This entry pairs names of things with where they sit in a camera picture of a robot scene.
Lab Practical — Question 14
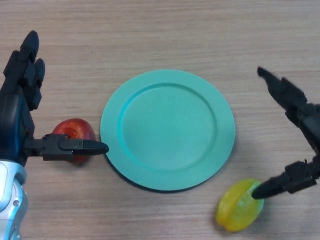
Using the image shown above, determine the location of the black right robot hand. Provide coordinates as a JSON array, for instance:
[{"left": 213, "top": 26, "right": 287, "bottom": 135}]
[{"left": 251, "top": 66, "right": 320, "bottom": 200}]

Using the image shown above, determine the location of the green round plate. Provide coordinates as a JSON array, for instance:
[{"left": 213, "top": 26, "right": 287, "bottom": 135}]
[{"left": 99, "top": 69, "right": 236, "bottom": 193}]

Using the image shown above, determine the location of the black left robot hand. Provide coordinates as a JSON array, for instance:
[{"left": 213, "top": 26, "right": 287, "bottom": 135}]
[{"left": 0, "top": 30, "right": 110, "bottom": 168}]

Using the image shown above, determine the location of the red apple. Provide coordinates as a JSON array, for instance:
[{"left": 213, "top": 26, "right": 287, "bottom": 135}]
[{"left": 51, "top": 118, "right": 97, "bottom": 166}]

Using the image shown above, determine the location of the yellow starfruit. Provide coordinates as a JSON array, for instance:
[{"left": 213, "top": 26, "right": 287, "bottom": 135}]
[{"left": 216, "top": 178, "right": 265, "bottom": 225}]

